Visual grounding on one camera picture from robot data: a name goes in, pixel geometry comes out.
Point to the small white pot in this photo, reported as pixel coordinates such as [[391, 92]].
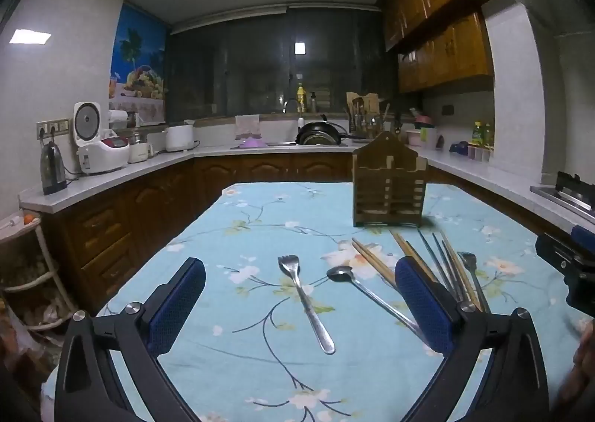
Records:
[[139, 153]]

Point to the dark kitchen window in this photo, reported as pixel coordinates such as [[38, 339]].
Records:
[[260, 64]]

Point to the metal fork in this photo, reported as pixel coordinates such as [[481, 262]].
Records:
[[302, 291]]

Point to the wooden chopstick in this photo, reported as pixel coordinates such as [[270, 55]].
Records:
[[369, 257], [403, 245], [420, 257], [376, 255], [460, 271]]

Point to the wooden cabinets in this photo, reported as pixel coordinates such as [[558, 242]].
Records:
[[441, 8], [153, 203]]

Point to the steel electric kettle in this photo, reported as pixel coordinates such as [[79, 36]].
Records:
[[52, 168]]

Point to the wooden upper cabinets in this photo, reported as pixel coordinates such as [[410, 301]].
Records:
[[441, 8]]

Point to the seasoning jar set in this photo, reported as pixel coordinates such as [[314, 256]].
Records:
[[479, 153]]

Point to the tropical fruit wall poster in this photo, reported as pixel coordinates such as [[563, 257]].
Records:
[[139, 59]]

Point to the kitchen faucet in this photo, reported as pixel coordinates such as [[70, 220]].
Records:
[[292, 105]]

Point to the purple plastic item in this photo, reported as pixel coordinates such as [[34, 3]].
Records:
[[251, 142]]

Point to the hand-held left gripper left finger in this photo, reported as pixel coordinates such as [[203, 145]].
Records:
[[179, 301]]

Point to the white storage rack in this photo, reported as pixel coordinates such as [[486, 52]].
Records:
[[28, 273]]

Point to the gas stove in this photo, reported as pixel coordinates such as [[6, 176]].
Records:
[[569, 194]]

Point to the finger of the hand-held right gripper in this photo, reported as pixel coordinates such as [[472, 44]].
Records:
[[584, 240]]

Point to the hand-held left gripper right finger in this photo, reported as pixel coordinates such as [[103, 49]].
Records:
[[423, 305]]

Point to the pink and white container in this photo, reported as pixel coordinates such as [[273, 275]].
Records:
[[420, 133]]

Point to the blue small item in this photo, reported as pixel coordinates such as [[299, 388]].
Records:
[[459, 148]]

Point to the ceiling light panel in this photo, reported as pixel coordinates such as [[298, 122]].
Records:
[[30, 36]]

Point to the white rice cooker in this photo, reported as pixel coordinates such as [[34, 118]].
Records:
[[100, 147]]

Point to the wooden utensil holder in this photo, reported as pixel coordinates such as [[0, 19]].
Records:
[[388, 180]]

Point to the white kitchen countertop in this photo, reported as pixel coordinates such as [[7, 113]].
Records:
[[121, 180]]

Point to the yellow bottle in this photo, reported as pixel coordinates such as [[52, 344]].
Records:
[[301, 98]]

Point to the person's right hand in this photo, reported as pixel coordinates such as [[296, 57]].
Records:
[[587, 357]]

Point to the metal chopstick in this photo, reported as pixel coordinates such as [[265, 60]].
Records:
[[432, 254], [444, 259]]

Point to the dark bottle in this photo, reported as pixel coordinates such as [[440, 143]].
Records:
[[314, 102]]

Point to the floral blue tablecloth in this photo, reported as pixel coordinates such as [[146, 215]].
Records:
[[260, 217]]

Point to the dark metal spoon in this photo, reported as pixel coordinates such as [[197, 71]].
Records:
[[470, 261]]

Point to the black wok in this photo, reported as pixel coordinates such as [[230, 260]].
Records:
[[320, 133]]

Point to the wooden lower cabinets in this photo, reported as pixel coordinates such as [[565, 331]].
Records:
[[153, 203]]

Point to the paper towel roll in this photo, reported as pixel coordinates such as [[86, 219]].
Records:
[[118, 118]]

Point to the dark wall switch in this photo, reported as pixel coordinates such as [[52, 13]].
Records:
[[447, 110]]

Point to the wall socket strip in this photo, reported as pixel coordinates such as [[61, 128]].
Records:
[[52, 128]]

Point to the utensil rack with cutting boards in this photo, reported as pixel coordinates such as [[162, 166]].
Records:
[[367, 117]]

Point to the yellow oil bottles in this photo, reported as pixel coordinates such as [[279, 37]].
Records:
[[482, 133]]

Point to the white cylindrical cooker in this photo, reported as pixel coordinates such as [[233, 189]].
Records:
[[177, 138]]

